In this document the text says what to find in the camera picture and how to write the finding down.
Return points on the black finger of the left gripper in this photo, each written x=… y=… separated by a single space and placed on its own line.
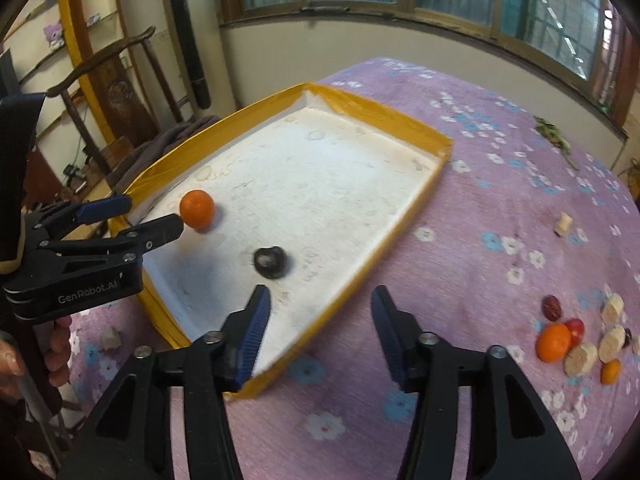
x=135 y=240
x=85 y=212

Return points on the purple floral tablecloth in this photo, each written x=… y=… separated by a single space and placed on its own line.
x=475 y=268

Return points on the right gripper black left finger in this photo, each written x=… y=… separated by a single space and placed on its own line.
x=128 y=433

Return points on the small sugarcane piece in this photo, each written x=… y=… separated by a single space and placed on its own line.
x=563 y=224

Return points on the red tomato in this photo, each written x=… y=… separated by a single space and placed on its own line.
x=577 y=331

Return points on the small orange mandarin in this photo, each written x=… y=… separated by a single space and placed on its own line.
x=610 y=372

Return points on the green leafy sprig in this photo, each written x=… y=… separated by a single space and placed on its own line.
x=554 y=136

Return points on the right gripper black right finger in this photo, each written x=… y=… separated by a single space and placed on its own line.
x=513 y=436

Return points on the large orange mandarin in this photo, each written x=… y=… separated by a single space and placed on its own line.
x=553 y=342

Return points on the left hand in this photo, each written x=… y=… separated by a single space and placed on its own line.
x=34 y=362

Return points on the orange mandarin front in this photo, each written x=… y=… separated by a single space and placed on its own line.
x=197 y=209

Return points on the wooden chair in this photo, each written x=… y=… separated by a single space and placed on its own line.
x=117 y=100

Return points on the yellow rimmed white tray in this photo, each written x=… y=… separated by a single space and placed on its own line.
x=330 y=177

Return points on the red jujube date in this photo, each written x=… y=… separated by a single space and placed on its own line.
x=551 y=308

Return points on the dark plum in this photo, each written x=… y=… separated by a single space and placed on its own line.
x=270 y=262
x=628 y=338

